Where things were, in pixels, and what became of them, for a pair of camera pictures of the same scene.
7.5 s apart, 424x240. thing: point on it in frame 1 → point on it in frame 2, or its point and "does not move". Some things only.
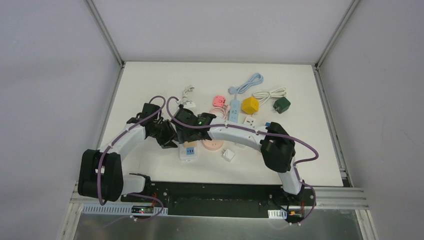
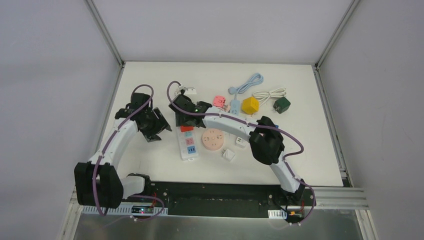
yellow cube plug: [250, 105] does not move
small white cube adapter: [228, 155] does not move
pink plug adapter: [219, 101] does not move
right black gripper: [182, 118] → [184, 117]
